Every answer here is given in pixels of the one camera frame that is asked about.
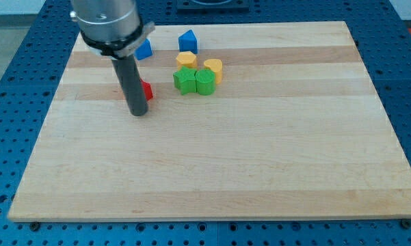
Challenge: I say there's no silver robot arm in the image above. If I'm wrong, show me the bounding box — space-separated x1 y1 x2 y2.
70 0 155 59

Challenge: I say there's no blue block behind arm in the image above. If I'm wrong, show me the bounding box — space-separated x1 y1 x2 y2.
134 39 153 60

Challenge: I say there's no green star block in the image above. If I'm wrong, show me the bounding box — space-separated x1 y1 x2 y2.
173 66 197 95

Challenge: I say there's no green cylinder block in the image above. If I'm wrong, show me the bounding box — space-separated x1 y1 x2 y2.
196 69 215 96

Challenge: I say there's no yellow heart block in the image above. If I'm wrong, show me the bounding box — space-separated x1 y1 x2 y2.
204 59 223 84

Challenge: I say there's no yellow hexagon block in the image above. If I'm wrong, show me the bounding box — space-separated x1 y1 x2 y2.
176 51 198 70

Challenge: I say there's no red block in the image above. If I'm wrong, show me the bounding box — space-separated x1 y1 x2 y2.
140 79 153 101

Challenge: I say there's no blue triangular block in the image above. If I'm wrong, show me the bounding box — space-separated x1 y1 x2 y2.
178 29 198 54

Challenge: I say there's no wooden board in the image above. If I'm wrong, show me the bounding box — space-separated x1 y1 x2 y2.
8 21 411 222

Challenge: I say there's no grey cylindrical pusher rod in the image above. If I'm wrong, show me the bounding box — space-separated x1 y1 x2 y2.
111 55 148 116

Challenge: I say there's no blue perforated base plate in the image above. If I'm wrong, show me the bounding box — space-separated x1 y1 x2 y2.
0 1 411 245

